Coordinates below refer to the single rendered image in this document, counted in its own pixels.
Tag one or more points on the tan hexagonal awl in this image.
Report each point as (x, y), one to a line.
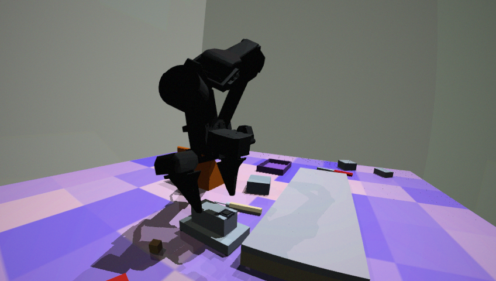
(241, 207)

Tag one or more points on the grey floor panel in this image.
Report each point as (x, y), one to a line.
(310, 233)

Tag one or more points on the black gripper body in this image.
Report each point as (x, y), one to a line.
(186, 161)

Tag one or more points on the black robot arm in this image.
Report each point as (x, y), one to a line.
(188, 88)

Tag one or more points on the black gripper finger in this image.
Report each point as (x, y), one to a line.
(229, 171)
(188, 186)

